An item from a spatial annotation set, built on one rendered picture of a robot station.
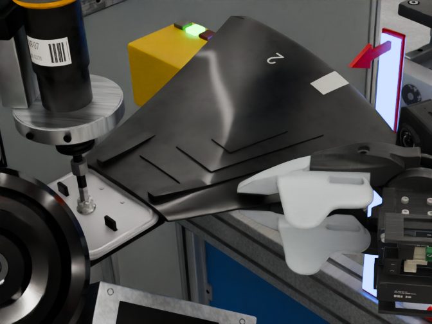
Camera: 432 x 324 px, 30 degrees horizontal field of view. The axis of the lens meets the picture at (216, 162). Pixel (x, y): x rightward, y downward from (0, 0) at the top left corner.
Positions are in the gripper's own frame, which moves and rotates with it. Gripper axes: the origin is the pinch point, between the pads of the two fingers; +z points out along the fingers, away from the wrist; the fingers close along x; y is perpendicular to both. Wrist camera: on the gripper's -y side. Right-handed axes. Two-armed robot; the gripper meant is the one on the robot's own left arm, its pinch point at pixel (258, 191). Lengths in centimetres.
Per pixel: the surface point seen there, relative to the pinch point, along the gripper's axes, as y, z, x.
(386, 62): -23.3, -9.0, 4.3
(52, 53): 4.1, 11.1, -14.0
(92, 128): 5.4, 9.0, -9.6
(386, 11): -281, -17, 149
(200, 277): -37, 16, 53
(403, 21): -271, -24, 148
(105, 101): 2.8, 8.9, -9.7
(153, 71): -38.6, 18.5, 16.9
